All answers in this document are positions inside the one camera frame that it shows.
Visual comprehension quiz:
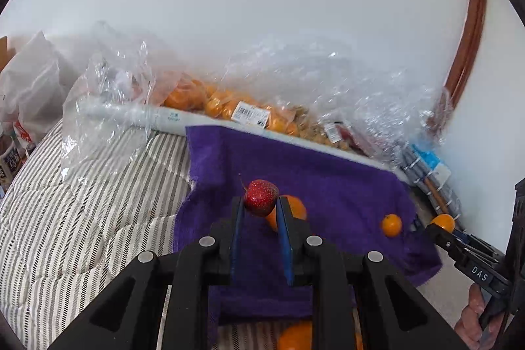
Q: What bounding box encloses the white plastic bag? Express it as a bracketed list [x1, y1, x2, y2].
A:
[0, 30, 78, 141]

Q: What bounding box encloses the clear bag of oranges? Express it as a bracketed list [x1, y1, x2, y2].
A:
[160, 73, 300, 137]

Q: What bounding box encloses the plastic bottle with dark label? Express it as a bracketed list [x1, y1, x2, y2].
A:
[0, 147, 23, 187]

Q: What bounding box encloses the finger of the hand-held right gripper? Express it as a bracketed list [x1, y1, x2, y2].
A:
[424, 224, 466, 264]
[453, 230, 499, 258]

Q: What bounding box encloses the large orange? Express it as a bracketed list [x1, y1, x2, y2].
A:
[264, 194, 307, 232]

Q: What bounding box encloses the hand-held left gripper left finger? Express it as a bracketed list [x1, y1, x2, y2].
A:
[47, 195, 247, 350]

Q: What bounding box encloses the small orange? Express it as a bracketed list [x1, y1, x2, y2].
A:
[431, 213, 456, 234]
[381, 214, 403, 238]

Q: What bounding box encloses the grey checked cloth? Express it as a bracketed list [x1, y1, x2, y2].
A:
[400, 145, 462, 219]

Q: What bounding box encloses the white long tube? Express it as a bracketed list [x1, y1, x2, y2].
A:
[78, 98, 411, 182]

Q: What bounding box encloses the brown wooden door frame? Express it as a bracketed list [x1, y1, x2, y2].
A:
[427, 0, 489, 137]

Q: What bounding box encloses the empty clear plastic bag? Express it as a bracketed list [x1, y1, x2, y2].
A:
[61, 40, 157, 180]

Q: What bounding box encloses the person's right hand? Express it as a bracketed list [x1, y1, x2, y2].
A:
[453, 283, 499, 350]

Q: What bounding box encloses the blue and white tissue pack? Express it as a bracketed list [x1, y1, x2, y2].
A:
[412, 145, 452, 180]

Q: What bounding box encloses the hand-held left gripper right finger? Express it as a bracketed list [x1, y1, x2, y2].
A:
[276, 196, 470, 350]

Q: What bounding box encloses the small red fruit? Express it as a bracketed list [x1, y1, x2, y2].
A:
[239, 175, 280, 217]

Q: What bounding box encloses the large crinkled clear plastic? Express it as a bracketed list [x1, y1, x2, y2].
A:
[221, 34, 448, 166]

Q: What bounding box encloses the clear bag of brown fruits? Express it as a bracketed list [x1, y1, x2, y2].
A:
[295, 106, 370, 156]

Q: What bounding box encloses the purple towel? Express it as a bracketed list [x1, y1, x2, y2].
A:
[172, 124, 443, 348]

